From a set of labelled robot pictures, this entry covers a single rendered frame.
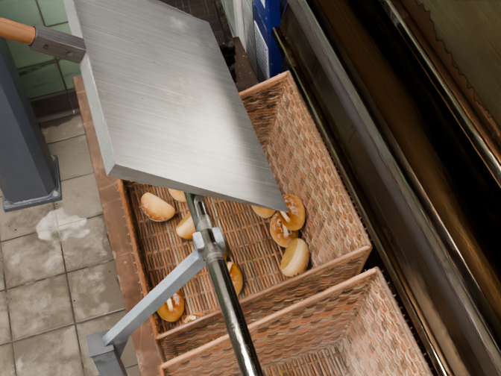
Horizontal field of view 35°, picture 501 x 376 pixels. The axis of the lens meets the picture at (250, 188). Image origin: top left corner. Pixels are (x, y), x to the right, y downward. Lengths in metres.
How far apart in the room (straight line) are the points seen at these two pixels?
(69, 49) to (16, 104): 1.23
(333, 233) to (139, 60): 0.59
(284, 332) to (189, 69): 0.57
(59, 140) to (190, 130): 1.71
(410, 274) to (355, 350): 0.33
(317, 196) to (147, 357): 0.53
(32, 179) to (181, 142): 1.50
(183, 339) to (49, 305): 1.02
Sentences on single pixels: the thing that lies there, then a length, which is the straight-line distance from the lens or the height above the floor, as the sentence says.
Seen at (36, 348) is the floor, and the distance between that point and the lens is 2.59.
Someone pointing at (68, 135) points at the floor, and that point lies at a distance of 3.10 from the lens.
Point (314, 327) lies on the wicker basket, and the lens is 1.69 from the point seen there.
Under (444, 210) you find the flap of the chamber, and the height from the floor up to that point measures 1.41.
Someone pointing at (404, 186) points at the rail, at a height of 1.44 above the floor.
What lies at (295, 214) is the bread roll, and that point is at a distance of 1.86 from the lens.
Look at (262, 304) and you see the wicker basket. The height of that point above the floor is 0.75.
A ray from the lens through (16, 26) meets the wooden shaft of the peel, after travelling 1.35.
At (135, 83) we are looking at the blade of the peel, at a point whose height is 1.22.
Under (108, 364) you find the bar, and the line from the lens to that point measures 1.47.
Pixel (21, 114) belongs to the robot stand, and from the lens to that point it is 2.62.
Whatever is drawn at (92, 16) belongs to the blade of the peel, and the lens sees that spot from 1.54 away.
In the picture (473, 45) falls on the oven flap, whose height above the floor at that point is 1.52.
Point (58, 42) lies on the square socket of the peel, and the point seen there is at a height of 1.34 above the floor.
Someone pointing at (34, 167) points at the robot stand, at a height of 0.18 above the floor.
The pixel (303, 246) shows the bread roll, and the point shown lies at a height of 0.65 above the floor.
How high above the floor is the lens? 2.19
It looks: 51 degrees down
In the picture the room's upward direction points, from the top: 6 degrees counter-clockwise
